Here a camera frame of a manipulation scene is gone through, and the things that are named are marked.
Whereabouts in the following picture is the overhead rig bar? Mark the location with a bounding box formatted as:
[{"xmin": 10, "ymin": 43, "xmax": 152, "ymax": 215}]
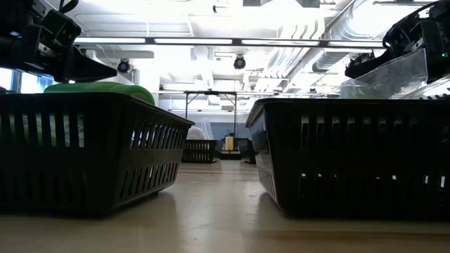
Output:
[{"xmin": 73, "ymin": 37, "xmax": 386, "ymax": 48}]

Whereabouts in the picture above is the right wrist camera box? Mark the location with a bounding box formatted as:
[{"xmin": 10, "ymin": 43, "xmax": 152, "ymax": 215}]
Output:
[{"xmin": 382, "ymin": 1, "xmax": 450, "ymax": 53}]

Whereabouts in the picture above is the black slotted plastic basket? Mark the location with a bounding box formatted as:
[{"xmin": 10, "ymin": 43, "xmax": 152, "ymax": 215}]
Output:
[
  {"xmin": 237, "ymin": 139, "xmax": 257, "ymax": 165},
  {"xmin": 0, "ymin": 91, "xmax": 196, "ymax": 216},
  {"xmin": 245, "ymin": 97, "xmax": 450, "ymax": 219},
  {"xmin": 181, "ymin": 139, "xmax": 223, "ymax": 164}
]

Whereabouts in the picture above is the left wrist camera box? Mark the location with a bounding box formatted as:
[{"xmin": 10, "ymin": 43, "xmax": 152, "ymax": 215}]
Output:
[{"xmin": 41, "ymin": 8, "xmax": 82, "ymax": 48}]

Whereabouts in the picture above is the clear bag of cotton balls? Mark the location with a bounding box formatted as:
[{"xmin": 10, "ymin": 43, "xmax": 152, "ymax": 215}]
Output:
[
  {"xmin": 186, "ymin": 126, "xmax": 207, "ymax": 141},
  {"xmin": 196, "ymin": 117, "xmax": 215, "ymax": 141}
]

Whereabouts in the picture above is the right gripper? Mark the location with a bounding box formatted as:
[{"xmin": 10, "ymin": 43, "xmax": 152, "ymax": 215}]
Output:
[{"xmin": 344, "ymin": 17, "xmax": 450, "ymax": 85}]

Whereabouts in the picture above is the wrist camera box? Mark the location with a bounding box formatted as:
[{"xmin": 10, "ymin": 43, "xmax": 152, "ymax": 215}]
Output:
[
  {"xmin": 382, "ymin": 1, "xmax": 450, "ymax": 53},
  {"xmin": 41, "ymin": 8, "xmax": 82, "ymax": 48}
]

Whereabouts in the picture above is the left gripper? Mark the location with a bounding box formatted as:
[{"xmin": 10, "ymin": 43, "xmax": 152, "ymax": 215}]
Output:
[{"xmin": 0, "ymin": 24, "xmax": 119, "ymax": 84}]

